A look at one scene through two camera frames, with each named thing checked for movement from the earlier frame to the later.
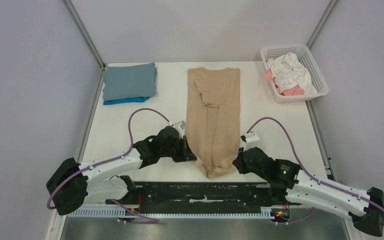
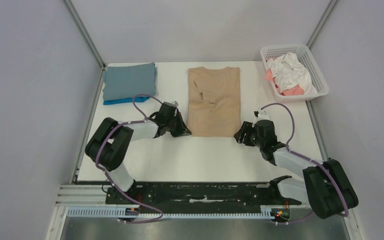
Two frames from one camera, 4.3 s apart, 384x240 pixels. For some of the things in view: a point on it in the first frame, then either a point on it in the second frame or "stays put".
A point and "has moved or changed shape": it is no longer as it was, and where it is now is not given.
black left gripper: [186, 154] → [183, 130]
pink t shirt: [295, 90] stays put
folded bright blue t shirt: [132, 100] stays put
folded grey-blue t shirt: [124, 83] stays put
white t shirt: [289, 73] stays put
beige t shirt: [213, 126] has moved or changed shape
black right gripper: [240, 161] → [246, 135]
